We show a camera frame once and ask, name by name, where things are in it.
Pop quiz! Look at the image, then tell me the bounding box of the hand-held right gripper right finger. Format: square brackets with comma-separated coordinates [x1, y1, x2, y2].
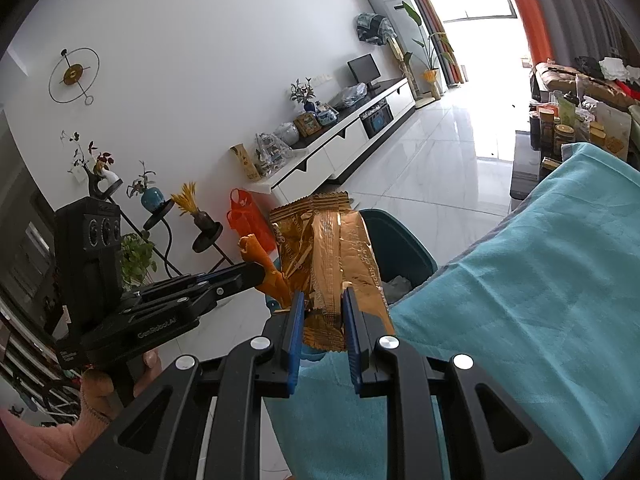
[341, 287, 581, 480]

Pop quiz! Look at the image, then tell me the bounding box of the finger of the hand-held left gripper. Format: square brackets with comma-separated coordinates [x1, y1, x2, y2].
[195, 265, 246, 283]
[212, 261, 267, 298]

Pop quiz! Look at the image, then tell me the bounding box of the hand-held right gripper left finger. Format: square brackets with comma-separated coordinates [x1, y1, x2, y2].
[62, 290, 307, 480]

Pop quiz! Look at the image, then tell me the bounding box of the orange peel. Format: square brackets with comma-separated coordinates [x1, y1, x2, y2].
[237, 232, 291, 306]

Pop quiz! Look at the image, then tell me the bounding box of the teal plastic bin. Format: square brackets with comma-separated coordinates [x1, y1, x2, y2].
[265, 208, 437, 361]

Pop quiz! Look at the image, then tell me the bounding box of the person's left hand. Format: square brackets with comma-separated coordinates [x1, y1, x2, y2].
[131, 349, 163, 403]

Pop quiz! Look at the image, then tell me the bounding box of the black plant stand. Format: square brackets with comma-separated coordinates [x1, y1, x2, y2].
[85, 180, 236, 281]

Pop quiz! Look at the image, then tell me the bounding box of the orange plastic bag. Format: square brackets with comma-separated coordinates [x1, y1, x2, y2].
[226, 188, 276, 253]

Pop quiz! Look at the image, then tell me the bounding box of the green potted plant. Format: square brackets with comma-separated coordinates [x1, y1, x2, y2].
[120, 232, 158, 291]

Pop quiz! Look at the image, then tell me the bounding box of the dark vase yellow wheat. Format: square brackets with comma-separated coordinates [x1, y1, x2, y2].
[171, 182, 213, 233]

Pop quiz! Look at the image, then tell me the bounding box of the teal vase with plant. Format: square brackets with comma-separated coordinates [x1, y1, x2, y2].
[125, 160, 166, 213]

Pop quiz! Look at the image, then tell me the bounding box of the yellow gift box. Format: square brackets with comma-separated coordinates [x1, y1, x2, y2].
[230, 143, 261, 182]

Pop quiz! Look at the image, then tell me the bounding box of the crystal ship ornament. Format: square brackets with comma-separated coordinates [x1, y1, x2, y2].
[255, 132, 293, 177]

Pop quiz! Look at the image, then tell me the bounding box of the glass jar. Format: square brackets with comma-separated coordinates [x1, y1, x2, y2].
[275, 122, 300, 147]

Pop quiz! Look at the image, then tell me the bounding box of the vase with red flowers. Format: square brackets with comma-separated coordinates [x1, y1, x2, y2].
[60, 130, 123, 196]

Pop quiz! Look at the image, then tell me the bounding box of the framed picture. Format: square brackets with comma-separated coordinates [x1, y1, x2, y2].
[294, 112, 321, 137]

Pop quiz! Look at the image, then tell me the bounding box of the white TV cabinet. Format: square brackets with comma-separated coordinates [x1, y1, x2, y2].
[250, 77, 417, 206]

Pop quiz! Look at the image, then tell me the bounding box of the vase with leafy branches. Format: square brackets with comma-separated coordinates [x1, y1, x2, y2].
[290, 78, 318, 115]

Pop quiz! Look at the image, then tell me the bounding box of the crumpled clear plastic bag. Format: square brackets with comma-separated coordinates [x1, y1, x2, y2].
[332, 84, 368, 108]

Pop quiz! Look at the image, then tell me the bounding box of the black monitor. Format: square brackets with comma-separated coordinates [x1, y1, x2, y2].
[347, 54, 382, 92]

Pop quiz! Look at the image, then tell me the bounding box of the black glass coffee table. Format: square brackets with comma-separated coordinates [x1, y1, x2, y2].
[510, 105, 566, 201]

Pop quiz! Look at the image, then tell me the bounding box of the covered standing fan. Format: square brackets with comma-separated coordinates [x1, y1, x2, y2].
[356, 12, 418, 103]

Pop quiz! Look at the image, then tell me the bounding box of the group of food jars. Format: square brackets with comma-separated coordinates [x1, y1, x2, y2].
[529, 105, 576, 157]

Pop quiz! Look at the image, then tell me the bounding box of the tall leafy floor plant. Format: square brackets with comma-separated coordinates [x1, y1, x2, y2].
[402, 1, 456, 98]

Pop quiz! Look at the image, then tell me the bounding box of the white standing air conditioner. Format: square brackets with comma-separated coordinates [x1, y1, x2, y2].
[363, 0, 418, 86]

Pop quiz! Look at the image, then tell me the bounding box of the grey and red curtain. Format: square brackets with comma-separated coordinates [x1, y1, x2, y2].
[400, 0, 463, 86]

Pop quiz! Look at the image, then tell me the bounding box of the large window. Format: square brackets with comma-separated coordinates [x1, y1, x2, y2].
[415, 0, 531, 68]

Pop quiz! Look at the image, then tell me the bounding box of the black bag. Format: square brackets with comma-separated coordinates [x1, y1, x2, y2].
[575, 55, 606, 78]

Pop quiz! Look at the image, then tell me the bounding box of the white clothes pile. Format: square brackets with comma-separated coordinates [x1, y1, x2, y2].
[599, 56, 626, 81]

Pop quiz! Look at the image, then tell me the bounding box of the orange and grey curtain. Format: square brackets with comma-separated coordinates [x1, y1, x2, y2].
[492, 0, 640, 68]

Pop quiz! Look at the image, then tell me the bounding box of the round wall clock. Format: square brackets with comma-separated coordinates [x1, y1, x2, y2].
[48, 47, 101, 106]

